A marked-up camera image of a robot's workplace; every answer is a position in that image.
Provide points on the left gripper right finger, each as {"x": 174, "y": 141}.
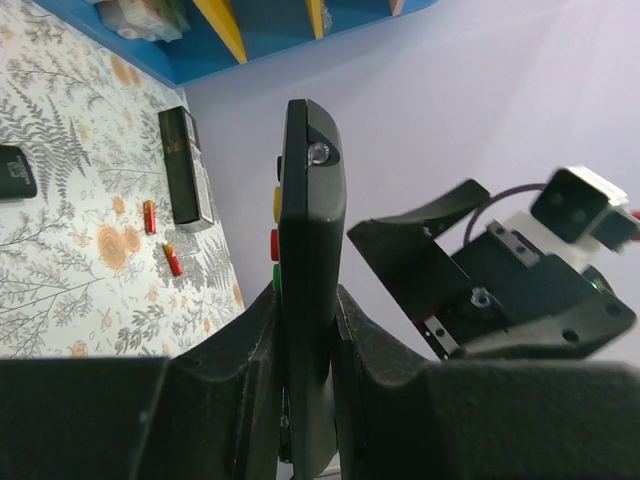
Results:
{"x": 401, "y": 416}

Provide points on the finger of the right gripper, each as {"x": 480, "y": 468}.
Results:
{"x": 402, "y": 251}

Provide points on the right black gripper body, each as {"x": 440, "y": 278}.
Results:
{"x": 503, "y": 298}

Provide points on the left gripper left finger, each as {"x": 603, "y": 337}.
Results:
{"x": 210, "y": 413}

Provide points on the large black remote control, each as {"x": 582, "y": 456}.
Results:
{"x": 310, "y": 233}

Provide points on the small slim black remote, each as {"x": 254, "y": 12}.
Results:
{"x": 17, "y": 181}

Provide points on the red yellow aaa battery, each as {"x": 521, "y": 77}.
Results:
{"x": 173, "y": 260}
{"x": 149, "y": 217}

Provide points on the floral table mat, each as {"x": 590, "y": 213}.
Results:
{"x": 79, "y": 275}

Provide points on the black battery package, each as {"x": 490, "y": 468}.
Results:
{"x": 190, "y": 195}

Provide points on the blue shelf unit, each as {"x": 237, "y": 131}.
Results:
{"x": 248, "y": 30}

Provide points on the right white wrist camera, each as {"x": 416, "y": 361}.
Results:
{"x": 576, "y": 214}

